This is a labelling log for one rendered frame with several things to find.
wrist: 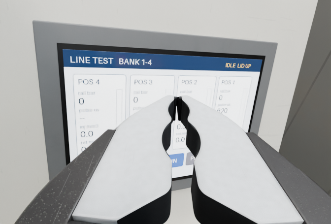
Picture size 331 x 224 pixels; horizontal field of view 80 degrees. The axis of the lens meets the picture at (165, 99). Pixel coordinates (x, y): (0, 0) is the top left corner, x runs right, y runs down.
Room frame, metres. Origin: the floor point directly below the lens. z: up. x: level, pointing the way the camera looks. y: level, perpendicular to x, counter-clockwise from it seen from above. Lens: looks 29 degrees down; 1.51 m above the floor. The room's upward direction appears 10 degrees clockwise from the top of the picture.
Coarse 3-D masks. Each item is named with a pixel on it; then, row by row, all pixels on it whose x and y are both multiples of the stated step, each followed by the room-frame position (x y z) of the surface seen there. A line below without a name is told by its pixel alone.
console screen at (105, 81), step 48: (48, 48) 0.29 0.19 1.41; (96, 48) 0.31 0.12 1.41; (144, 48) 0.34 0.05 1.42; (192, 48) 0.38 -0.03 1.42; (240, 48) 0.43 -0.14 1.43; (48, 96) 0.27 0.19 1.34; (96, 96) 0.29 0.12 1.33; (144, 96) 0.33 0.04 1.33; (192, 96) 0.36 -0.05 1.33; (240, 96) 0.41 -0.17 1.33; (48, 144) 0.25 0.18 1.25
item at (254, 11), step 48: (0, 0) 0.28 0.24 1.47; (48, 0) 0.31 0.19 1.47; (96, 0) 0.33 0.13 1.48; (144, 0) 0.36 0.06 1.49; (192, 0) 0.40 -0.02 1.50; (240, 0) 0.44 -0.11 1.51; (288, 0) 0.49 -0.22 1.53; (0, 48) 0.26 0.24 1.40; (288, 48) 0.48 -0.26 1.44; (0, 96) 0.25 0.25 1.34; (288, 96) 0.47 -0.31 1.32; (0, 144) 0.22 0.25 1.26; (0, 192) 0.20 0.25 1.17
